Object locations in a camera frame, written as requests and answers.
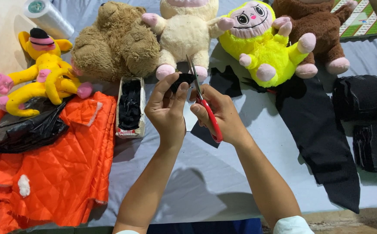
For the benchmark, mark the small cardboard box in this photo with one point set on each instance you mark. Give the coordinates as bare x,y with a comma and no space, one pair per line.
142,107

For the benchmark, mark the person's right hand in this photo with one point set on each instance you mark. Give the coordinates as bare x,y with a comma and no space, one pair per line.
229,122

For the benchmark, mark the small black felt piece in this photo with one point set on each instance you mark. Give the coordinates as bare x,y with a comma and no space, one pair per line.
183,78

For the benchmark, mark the black plastic bag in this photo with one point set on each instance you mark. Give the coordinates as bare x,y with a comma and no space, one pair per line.
26,131

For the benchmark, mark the neon yellow plush monster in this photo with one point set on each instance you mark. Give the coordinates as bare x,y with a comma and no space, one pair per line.
263,48

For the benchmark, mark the white right sleeve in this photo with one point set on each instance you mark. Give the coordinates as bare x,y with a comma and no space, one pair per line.
292,226

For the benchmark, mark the yellow long-limbed plush toy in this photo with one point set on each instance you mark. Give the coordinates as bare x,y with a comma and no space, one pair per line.
47,70

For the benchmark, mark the long black felt strip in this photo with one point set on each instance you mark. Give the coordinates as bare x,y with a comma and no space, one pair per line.
318,139

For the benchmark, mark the tan teddy bear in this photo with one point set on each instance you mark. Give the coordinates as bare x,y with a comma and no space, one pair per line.
117,45

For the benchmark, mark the brown plush monkey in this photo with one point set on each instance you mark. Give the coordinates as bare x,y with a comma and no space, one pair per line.
318,29

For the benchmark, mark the orange quilted fabric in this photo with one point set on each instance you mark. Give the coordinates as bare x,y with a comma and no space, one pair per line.
61,162

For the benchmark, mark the cream plush toy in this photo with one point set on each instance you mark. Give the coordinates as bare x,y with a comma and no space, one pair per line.
185,35

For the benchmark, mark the stack of black felt sheets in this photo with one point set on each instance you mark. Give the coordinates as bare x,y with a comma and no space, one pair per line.
364,97
375,148

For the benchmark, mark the green patterned mat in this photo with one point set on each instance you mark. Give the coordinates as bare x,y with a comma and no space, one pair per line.
362,22

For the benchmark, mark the white left sleeve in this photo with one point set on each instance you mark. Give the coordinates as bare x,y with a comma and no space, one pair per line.
126,232

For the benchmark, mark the person's left hand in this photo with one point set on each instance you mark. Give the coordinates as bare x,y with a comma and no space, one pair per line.
165,117

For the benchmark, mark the white sleeve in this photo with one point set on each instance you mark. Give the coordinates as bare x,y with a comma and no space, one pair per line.
292,226
126,232

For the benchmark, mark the grey table cloth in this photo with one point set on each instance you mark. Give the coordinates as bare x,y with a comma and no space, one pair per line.
208,182

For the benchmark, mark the blue trousers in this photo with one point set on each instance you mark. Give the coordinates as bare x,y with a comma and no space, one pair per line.
204,227

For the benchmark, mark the heap of black felt cutouts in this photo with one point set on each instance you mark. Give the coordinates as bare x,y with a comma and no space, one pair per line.
129,104

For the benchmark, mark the roll of clear plastic film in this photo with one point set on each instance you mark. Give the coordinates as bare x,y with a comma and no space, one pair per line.
50,18

